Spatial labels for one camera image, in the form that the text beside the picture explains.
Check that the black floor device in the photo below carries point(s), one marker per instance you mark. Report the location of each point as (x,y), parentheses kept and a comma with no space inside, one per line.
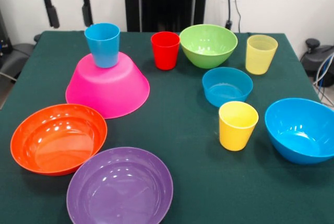
(13,57)
(313,59)

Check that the small dark blue bowl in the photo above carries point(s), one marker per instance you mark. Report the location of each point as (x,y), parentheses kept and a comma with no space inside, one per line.
(227,91)

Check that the purple plastic bowl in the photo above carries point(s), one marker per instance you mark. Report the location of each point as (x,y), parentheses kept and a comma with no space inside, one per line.
(120,192)

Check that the orange plastic bowl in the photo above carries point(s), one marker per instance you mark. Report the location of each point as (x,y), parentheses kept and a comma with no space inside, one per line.
(58,143)

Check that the dark green table cloth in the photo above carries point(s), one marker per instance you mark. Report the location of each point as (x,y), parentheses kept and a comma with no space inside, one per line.
(182,119)

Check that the red plastic cup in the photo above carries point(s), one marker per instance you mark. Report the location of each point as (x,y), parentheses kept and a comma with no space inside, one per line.
(165,54)

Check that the green plastic bowl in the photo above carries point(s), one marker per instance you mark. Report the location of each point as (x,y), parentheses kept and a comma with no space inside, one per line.
(208,57)

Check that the yellow plastic cup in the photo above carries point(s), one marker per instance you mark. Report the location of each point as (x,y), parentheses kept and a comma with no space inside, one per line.
(235,135)

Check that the blue plastic cup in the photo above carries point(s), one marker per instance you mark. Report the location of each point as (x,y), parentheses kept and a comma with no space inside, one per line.
(104,51)

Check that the pink plastic bowl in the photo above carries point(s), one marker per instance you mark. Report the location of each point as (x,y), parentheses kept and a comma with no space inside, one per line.
(109,91)

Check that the translucent yellow-green plastic cup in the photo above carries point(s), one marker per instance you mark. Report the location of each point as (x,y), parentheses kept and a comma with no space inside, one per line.
(259,59)

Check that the large light blue bowl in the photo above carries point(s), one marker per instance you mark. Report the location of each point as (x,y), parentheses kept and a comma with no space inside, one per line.
(300,135)

